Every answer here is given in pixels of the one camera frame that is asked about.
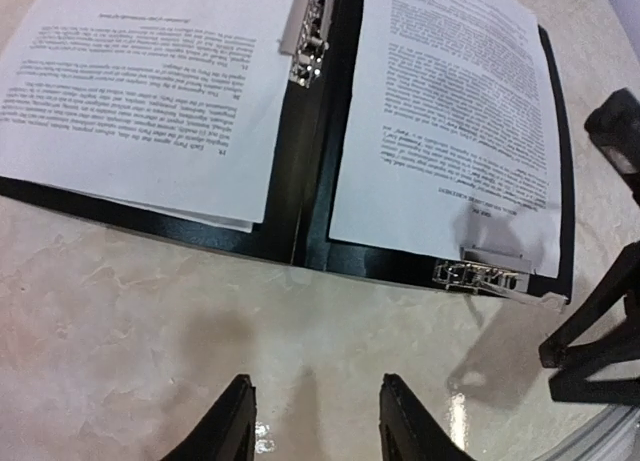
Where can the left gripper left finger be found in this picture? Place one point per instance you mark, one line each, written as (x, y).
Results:
(227, 430)

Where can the white printed sheet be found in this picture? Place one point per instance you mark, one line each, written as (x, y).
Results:
(171, 104)

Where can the white paper stack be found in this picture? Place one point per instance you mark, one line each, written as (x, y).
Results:
(452, 138)

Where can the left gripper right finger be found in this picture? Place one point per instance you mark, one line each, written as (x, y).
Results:
(407, 430)

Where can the black clip folder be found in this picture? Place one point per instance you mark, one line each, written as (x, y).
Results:
(299, 205)

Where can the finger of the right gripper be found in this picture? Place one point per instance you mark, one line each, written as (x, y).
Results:
(622, 277)
(573, 383)

